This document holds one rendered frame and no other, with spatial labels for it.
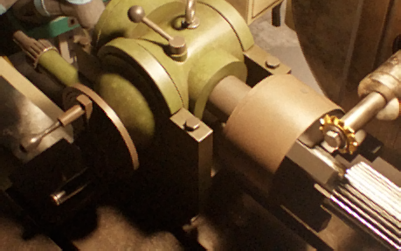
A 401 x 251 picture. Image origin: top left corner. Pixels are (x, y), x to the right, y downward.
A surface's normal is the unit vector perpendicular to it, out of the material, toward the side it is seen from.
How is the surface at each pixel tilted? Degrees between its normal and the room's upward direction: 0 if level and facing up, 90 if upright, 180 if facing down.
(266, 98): 13
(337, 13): 90
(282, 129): 28
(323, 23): 90
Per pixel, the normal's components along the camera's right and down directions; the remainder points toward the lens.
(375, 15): -0.71, 0.54
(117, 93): -0.33, -0.08
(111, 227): 0.00, -0.64
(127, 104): -0.13, 0.15
